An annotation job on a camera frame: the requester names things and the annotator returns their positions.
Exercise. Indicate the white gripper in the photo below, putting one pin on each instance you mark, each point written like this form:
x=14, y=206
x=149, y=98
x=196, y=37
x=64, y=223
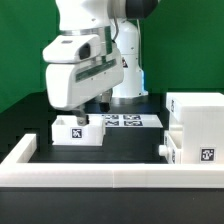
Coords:
x=71, y=85

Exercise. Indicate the white drawer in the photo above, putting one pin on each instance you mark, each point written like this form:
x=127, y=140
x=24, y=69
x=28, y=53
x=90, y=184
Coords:
x=66, y=131
x=172, y=147

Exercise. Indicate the white front drawer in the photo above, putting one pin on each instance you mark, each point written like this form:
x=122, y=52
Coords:
x=172, y=147

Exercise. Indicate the white drawer cabinet box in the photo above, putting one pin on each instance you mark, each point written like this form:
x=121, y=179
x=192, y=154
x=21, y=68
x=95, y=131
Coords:
x=200, y=118

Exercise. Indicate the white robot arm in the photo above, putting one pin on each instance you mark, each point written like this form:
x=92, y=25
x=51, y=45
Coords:
x=111, y=21

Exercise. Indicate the marker tag sheet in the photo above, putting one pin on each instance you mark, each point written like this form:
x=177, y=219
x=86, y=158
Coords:
x=130, y=120

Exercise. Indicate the white U-shaped fence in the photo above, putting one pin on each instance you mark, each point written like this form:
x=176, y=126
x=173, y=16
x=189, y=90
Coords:
x=16, y=170

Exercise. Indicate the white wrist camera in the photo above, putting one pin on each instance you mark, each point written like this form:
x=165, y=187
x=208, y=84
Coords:
x=72, y=49

